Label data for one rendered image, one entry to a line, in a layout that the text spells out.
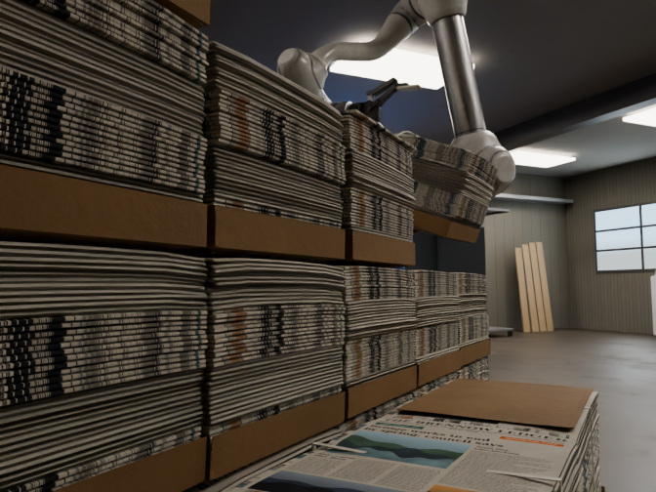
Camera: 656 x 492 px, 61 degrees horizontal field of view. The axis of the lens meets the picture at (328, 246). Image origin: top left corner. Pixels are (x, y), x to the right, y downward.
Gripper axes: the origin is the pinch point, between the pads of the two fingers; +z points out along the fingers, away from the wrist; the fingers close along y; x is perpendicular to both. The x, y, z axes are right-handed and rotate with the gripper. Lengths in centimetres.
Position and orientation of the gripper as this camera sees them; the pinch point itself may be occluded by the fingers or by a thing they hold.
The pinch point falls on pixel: (415, 110)
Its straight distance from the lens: 167.4
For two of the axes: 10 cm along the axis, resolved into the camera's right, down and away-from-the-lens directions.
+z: 8.7, 0.4, -4.8
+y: -0.6, 10.0, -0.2
